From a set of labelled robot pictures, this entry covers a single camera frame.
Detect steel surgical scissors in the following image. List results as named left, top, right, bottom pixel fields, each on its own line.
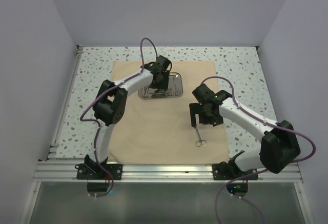
left=195, top=127, right=207, bottom=147

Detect beige cloth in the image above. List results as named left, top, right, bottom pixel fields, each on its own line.
left=108, top=61, right=229, bottom=165

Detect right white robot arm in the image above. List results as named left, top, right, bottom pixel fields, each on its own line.
left=189, top=84, right=300, bottom=179

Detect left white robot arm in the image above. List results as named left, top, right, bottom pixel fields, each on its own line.
left=84, top=55, right=172, bottom=179

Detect steel instrument tray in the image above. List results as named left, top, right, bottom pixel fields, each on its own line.
left=138, top=72, right=183, bottom=99

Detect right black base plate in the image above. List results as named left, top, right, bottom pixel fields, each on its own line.
left=212, top=161, right=257, bottom=180

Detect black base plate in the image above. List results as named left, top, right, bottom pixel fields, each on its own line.
left=212, top=161, right=257, bottom=180
left=75, top=164, right=123, bottom=180

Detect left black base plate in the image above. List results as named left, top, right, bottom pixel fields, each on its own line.
left=75, top=164, right=123, bottom=180

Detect aluminium rail frame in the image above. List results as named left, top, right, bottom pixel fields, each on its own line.
left=21, top=45, right=312, bottom=223

